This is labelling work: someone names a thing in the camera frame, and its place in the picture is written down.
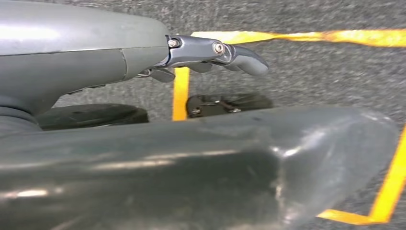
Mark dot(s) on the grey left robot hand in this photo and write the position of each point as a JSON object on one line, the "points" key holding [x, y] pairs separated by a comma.
{"points": [[190, 174]]}

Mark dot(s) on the yellow tape square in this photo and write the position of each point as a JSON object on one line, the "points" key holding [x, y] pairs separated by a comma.
{"points": [[349, 36]]}

